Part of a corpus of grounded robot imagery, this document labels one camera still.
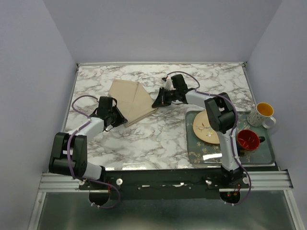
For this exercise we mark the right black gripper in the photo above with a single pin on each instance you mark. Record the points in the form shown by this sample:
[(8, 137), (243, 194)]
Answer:
[(161, 101)]

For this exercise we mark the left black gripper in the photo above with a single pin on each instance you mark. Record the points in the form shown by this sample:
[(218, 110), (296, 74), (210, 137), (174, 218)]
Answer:
[(121, 119)]

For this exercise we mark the beige cloth napkin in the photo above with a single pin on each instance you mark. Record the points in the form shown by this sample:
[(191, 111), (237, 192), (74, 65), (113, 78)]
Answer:
[(134, 102)]

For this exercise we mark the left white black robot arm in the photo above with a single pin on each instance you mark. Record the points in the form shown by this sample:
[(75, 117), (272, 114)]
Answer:
[(69, 150)]

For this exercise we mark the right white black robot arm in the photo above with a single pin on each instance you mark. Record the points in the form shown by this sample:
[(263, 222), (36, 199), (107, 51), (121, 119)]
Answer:
[(222, 116)]

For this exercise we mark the white floral mug yellow inside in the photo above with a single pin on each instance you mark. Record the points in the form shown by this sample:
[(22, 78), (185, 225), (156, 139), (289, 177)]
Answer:
[(262, 115)]

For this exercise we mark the beige floral plate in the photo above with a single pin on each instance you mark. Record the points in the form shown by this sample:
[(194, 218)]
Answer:
[(203, 130)]

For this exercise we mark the teal floral serving tray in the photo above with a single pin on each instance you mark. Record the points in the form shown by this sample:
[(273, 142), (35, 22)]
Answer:
[(203, 154)]

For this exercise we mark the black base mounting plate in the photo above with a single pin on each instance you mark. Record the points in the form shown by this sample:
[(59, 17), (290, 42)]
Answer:
[(114, 187)]

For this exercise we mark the red black cup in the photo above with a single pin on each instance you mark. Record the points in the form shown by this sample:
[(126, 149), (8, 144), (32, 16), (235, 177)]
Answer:
[(248, 140)]

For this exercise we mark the aluminium frame rail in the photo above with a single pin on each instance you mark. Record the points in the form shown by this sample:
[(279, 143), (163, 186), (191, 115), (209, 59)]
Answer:
[(261, 181)]

